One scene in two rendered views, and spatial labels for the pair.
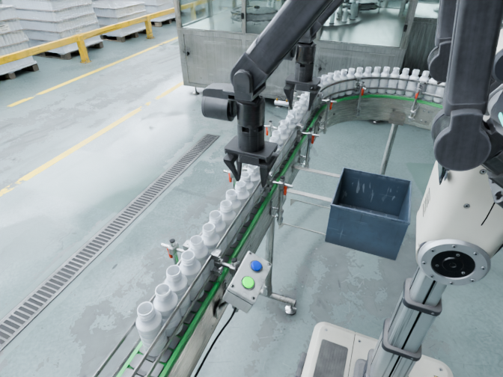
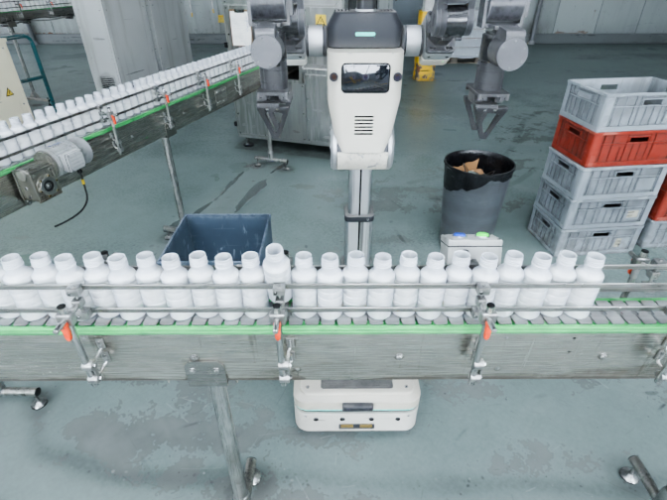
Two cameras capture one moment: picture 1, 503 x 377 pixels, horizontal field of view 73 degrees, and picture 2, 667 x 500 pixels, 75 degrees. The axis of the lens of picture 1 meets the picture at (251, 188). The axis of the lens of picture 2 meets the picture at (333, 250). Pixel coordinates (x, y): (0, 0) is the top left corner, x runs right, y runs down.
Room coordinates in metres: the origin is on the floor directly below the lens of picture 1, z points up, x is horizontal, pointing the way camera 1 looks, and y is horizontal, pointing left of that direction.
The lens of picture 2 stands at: (1.31, 0.77, 1.70)
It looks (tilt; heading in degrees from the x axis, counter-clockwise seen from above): 33 degrees down; 248
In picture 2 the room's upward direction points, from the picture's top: straight up
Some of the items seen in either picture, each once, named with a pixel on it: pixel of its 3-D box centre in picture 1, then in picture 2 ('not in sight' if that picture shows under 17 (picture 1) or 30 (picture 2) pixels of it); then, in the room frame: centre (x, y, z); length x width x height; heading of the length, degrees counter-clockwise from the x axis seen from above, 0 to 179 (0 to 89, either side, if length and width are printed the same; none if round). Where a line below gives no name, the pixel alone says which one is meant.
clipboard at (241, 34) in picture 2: not in sight; (240, 28); (0.37, -3.92, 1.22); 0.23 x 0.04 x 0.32; 140
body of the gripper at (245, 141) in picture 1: (251, 138); (488, 78); (0.65, 0.00, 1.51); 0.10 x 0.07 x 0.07; 68
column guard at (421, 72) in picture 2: not in sight; (426, 46); (-3.39, -6.40, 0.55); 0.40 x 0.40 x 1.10; 68
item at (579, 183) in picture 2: not in sight; (601, 170); (-1.41, -1.10, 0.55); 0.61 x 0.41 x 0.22; 165
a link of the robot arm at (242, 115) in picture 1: (248, 110); (495, 48); (0.65, 0.01, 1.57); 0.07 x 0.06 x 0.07; 69
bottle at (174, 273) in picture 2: (275, 148); (177, 287); (1.34, -0.11, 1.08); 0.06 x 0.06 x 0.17
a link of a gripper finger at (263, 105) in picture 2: (296, 94); (275, 115); (1.07, -0.14, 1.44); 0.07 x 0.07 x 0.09; 68
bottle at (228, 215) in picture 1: (227, 222); (405, 284); (0.85, 0.08, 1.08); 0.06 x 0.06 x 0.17
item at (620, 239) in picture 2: not in sight; (582, 227); (-1.42, -1.10, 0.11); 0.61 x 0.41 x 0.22; 164
